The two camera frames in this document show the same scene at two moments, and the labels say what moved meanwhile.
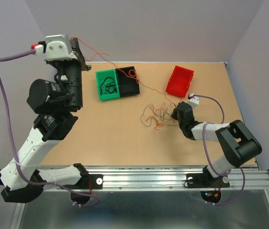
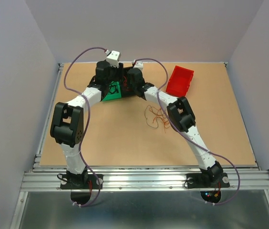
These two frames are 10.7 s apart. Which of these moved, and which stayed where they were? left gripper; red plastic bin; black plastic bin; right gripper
Moved: left gripper; right gripper
Stayed: red plastic bin; black plastic bin
